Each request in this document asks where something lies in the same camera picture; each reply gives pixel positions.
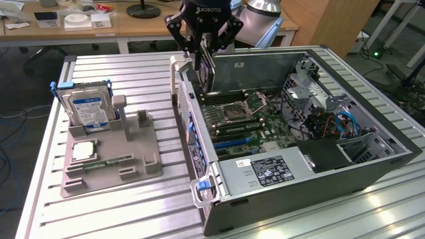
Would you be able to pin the red package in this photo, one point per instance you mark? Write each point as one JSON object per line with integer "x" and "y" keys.
{"x": 102, "y": 8}

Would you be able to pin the small paper slip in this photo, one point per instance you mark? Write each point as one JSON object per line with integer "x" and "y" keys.
{"x": 17, "y": 25}

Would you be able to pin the green RAM stick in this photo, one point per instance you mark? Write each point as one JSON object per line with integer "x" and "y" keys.
{"x": 102, "y": 164}

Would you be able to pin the graphics card with silver bracket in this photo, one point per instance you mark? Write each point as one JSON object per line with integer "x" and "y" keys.
{"x": 205, "y": 72}

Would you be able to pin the wooden desk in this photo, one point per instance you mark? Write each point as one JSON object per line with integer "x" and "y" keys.
{"x": 49, "y": 32}

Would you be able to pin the black office chair base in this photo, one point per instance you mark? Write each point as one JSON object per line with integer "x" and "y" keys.
{"x": 43, "y": 52}

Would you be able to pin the white box with black lid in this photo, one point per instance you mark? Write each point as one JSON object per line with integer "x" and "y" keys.
{"x": 46, "y": 20}

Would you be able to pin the silver CPU chip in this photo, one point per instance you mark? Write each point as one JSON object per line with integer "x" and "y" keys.
{"x": 82, "y": 151}

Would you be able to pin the grey metal disk bay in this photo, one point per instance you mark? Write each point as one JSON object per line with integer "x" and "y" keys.
{"x": 305, "y": 84}

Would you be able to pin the wooden cabinet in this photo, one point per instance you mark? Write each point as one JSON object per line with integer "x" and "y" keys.
{"x": 338, "y": 25}

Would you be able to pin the plain white labelled box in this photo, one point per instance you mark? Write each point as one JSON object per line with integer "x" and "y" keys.
{"x": 99, "y": 21}

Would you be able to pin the white desk frame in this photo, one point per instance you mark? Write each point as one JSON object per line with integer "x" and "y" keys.
{"x": 415, "y": 58}

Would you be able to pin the white box with round bowl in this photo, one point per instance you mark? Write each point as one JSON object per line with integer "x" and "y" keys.
{"x": 77, "y": 22}

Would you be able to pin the CPU socket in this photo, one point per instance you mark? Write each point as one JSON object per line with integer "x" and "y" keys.
{"x": 233, "y": 112}

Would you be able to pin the open black PC case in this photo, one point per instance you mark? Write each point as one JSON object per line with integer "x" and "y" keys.
{"x": 298, "y": 199}

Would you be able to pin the black round lamp base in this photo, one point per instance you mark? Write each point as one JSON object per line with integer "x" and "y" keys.
{"x": 142, "y": 12}

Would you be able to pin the hard disk with blue caddy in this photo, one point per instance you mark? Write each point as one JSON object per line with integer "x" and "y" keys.
{"x": 87, "y": 109}

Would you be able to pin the grey parts rack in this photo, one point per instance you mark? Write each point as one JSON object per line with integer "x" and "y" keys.
{"x": 109, "y": 174}

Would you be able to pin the silver chipset heatsink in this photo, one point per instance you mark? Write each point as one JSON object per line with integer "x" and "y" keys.
{"x": 270, "y": 147}

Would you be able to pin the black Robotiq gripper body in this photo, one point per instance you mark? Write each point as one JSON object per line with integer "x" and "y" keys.
{"x": 206, "y": 22}

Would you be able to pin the blue expansion slot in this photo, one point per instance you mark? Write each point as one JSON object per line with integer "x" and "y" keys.
{"x": 231, "y": 144}

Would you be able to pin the grey cup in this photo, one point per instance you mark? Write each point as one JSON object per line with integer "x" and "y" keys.
{"x": 47, "y": 3}

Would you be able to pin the open metal socket cover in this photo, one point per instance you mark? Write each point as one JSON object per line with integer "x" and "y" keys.
{"x": 257, "y": 102}

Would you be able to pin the power strip with green light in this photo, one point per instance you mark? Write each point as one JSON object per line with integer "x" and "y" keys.
{"x": 375, "y": 53}

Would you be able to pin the green motherboard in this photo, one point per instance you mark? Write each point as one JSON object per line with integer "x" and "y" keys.
{"x": 265, "y": 129}

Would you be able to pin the black plastic shroud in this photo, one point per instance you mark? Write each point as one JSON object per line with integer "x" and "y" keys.
{"x": 325, "y": 154}

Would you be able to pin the angled grey drive bracket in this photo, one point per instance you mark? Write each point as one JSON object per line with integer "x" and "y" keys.
{"x": 358, "y": 147}

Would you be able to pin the white socket box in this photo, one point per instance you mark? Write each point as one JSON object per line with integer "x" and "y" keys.
{"x": 358, "y": 44}

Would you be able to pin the black installed RAM stick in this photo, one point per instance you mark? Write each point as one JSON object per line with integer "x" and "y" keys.
{"x": 238, "y": 127}

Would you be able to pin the black stand base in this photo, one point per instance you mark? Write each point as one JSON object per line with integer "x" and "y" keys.
{"x": 394, "y": 71}

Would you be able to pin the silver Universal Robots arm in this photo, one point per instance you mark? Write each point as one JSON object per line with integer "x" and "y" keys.
{"x": 262, "y": 25}

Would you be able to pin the grey power supply unit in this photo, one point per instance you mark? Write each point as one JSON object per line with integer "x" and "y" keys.
{"x": 265, "y": 169}

